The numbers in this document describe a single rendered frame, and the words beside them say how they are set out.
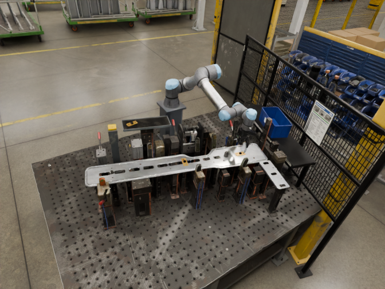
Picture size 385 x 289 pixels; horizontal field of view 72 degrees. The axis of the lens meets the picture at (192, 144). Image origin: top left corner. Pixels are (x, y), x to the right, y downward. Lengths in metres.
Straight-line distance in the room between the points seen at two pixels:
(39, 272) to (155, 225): 1.21
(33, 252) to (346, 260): 2.94
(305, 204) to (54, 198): 1.98
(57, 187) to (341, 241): 2.76
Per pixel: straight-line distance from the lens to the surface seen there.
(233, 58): 4.72
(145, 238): 1.95
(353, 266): 3.17
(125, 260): 1.88
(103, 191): 1.76
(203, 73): 2.01
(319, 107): 2.21
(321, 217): 2.47
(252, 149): 2.24
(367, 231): 3.53
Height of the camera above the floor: 2.35
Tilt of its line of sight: 39 degrees down
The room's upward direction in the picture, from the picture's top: 6 degrees clockwise
